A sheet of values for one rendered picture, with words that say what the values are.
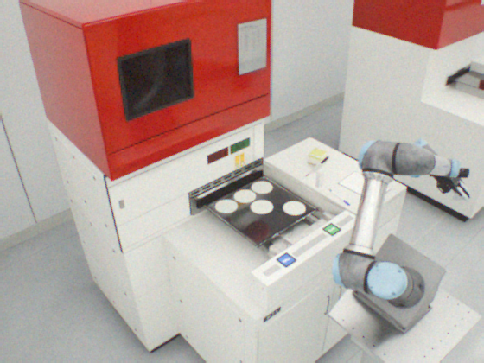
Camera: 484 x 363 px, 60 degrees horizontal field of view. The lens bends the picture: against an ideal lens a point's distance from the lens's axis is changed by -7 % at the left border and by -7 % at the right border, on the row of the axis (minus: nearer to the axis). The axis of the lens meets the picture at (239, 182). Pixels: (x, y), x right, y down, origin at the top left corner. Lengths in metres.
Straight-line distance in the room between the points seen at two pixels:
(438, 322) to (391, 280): 0.38
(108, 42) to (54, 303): 1.94
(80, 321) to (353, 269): 1.83
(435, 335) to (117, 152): 1.33
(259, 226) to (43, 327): 1.58
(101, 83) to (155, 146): 0.35
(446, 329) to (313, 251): 0.58
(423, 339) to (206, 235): 1.00
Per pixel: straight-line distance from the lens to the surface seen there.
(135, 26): 1.55
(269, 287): 1.62
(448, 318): 1.83
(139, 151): 1.71
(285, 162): 2.22
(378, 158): 1.60
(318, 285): 1.92
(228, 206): 2.04
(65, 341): 2.82
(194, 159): 1.95
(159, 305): 2.33
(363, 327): 1.71
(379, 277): 1.50
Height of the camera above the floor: 2.15
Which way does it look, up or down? 35 degrees down
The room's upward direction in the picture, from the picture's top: 1 degrees counter-clockwise
